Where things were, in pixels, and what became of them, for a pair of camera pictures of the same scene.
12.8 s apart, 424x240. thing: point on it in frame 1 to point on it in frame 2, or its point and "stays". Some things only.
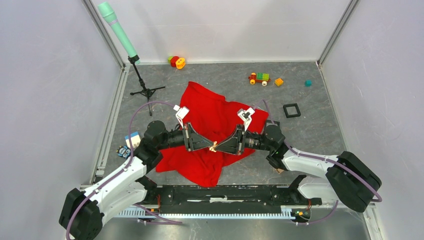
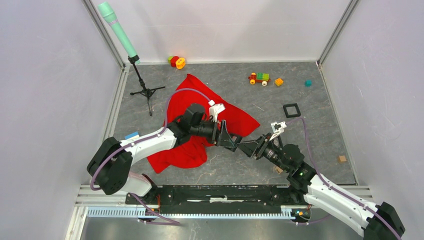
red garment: [203, 165] to [190, 153]
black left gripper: [193, 140] to [221, 137]
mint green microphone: [107, 9] stays
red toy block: [173, 60] stays
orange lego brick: [278, 82] stays
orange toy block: [180, 63] stays
